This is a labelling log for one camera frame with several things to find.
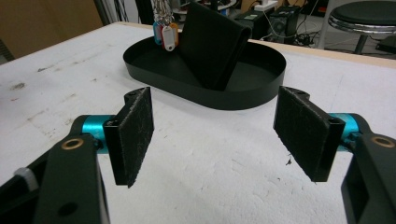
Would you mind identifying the round black stool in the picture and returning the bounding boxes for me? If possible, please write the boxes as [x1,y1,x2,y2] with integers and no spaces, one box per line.
[328,0,396,56]

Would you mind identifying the black leather wallet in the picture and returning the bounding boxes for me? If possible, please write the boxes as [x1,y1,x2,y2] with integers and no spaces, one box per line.
[177,2,252,91]

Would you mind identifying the black oval tray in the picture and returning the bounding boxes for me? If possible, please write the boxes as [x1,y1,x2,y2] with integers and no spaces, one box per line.
[122,33,287,111]

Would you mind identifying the brown wooden board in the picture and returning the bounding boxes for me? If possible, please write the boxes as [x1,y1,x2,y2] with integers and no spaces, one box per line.
[0,0,105,60]

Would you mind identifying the dark computer tower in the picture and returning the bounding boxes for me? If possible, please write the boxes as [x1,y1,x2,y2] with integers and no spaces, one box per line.
[234,8,271,40]

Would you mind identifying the white power strip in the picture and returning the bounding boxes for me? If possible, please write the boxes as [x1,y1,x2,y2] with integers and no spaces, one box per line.
[254,0,278,12]

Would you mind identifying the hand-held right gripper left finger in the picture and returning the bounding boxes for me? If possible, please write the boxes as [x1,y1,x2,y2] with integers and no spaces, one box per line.
[70,86,155,189]

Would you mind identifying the bundle of floor cables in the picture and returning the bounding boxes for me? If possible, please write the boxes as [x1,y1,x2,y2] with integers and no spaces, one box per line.
[290,29,319,47]

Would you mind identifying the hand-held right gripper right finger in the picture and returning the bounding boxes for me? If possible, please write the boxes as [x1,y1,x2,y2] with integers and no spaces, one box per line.
[273,86,373,183]

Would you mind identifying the black computer tower with fan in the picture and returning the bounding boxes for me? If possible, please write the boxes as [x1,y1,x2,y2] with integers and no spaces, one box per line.
[268,5,302,45]

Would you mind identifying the keyring with coloured tags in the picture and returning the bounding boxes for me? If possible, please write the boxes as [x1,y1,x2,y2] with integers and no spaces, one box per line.
[150,0,181,52]

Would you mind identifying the grey metal stand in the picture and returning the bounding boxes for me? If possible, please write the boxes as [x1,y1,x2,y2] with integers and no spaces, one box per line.
[92,0,114,26]

